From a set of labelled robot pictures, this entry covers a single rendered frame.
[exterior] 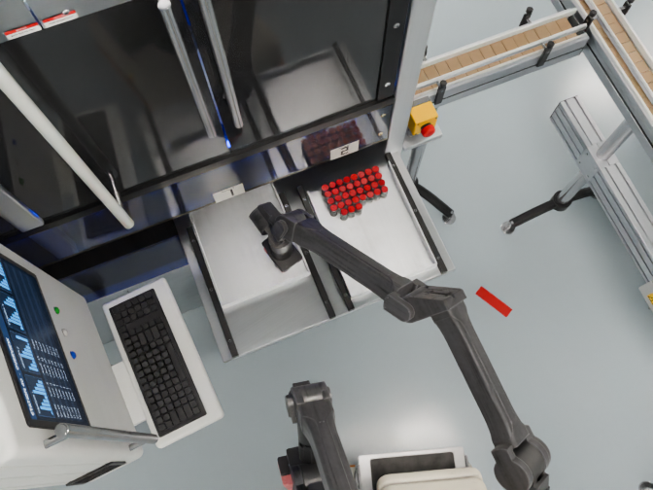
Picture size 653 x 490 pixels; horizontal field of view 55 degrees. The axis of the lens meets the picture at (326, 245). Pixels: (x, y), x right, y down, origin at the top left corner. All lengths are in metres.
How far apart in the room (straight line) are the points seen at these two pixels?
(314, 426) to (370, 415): 1.44
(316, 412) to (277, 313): 0.62
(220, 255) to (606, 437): 1.72
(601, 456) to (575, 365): 0.36
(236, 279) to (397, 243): 0.47
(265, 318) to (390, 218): 0.46
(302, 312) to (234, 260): 0.25
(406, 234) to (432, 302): 0.57
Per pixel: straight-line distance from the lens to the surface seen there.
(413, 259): 1.82
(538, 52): 2.15
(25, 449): 1.21
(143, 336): 1.88
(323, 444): 1.15
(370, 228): 1.84
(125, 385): 1.90
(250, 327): 1.77
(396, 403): 2.63
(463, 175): 2.93
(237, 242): 1.84
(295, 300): 1.78
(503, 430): 1.37
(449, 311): 1.30
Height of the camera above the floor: 2.61
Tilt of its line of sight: 72 degrees down
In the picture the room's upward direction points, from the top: 1 degrees counter-clockwise
